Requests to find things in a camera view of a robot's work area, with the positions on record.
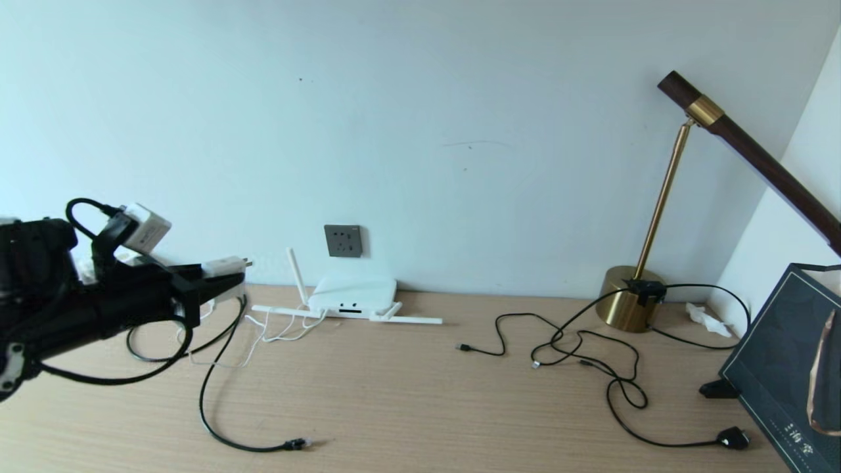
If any white adapter cable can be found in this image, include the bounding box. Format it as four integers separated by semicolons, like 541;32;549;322
176;299;329;369

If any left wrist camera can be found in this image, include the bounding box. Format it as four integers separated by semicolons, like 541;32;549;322
91;202;173;278

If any white power adapter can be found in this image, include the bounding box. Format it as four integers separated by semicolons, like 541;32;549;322
201;256;254;304

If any thin black charging cable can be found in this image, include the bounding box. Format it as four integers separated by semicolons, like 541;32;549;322
456;286;633;359
647;282;752;351
531;327;648;409

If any brass desk lamp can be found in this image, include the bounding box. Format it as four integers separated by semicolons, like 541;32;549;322
595;70;841;334

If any black ethernet cable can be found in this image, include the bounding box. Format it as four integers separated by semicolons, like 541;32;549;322
126;294;313;454

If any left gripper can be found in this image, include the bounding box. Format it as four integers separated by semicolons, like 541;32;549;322
23;263;246;362

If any dark gift bag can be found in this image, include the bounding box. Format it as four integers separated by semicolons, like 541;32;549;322
719;263;841;473

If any white router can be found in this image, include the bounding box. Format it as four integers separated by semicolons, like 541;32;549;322
252;248;443;327

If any grey wall socket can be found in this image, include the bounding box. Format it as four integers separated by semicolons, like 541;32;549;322
324;225;363;259

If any black cable with round plug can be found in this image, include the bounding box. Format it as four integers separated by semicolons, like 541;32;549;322
578;358;752;451

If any crumpled white tissue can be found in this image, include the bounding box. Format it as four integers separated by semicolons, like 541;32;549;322
685;302;733;339

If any small black charger block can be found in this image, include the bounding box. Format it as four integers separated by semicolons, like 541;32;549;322
624;279;668;307

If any small black wedge object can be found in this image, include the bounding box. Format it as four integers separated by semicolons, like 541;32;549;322
698;379;740;400

